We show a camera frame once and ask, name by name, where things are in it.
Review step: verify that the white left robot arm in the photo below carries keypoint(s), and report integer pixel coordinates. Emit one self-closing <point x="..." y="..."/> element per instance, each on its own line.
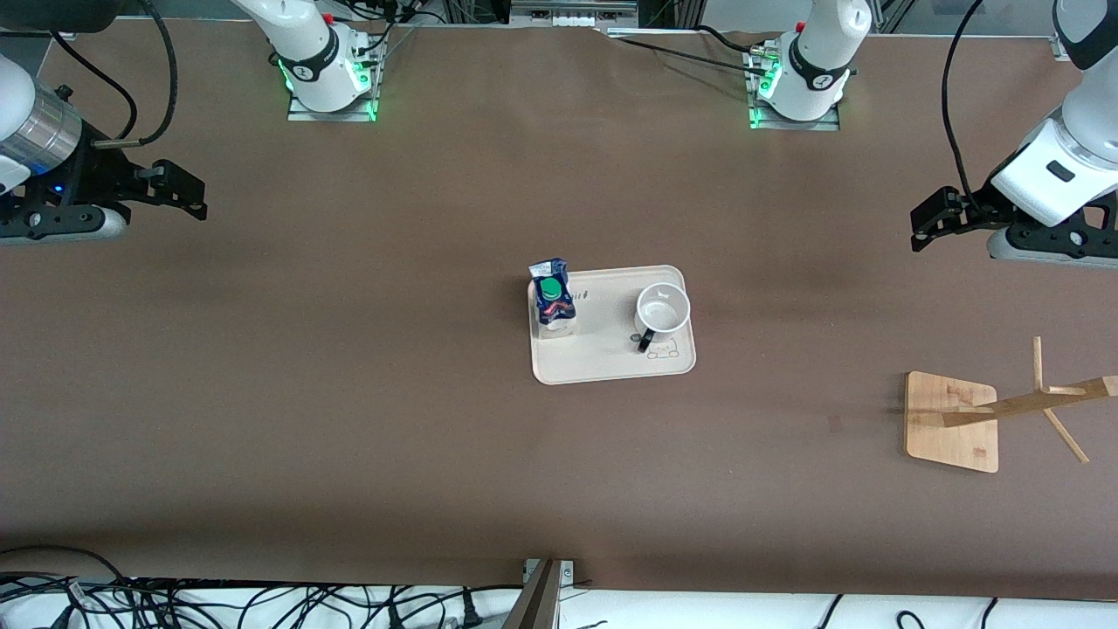
<point x="1074" y="131"/>

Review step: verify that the black power plug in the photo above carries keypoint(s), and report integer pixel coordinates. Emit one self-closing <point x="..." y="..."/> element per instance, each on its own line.
<point x="470" y="611"/>

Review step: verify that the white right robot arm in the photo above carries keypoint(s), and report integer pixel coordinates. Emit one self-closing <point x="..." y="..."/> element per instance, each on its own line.
<point x="301" y="35"/>

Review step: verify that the cream tray with rabbit print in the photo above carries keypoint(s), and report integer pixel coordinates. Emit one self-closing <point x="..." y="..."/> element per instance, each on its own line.
<point x="603" y="349"/>

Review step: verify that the metal corner bracket post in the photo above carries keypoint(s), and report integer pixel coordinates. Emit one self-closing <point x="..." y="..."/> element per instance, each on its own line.
<point x="537" y="603"/>

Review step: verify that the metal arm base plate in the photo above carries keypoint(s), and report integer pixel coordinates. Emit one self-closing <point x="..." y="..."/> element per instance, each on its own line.
<point x="821" y="124"/>
<point x="301" y="112"/>

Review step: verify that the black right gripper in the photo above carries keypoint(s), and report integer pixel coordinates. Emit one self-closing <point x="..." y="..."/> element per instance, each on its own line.
<point x="94" y="176"/>

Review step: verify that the brown table cover sheet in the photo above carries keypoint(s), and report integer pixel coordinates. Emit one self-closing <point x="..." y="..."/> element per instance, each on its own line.
<point x="437" y="218"/>

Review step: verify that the blue white milk carton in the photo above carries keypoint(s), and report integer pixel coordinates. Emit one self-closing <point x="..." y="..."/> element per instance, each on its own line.
<point x="554" y="301"/>

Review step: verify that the wooden mug stand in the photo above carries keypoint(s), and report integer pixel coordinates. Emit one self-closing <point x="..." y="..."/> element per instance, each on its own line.
<point x="939" y="445"/>

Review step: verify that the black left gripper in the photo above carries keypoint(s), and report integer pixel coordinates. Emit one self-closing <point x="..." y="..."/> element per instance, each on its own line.
<point x="976" y="212"/>

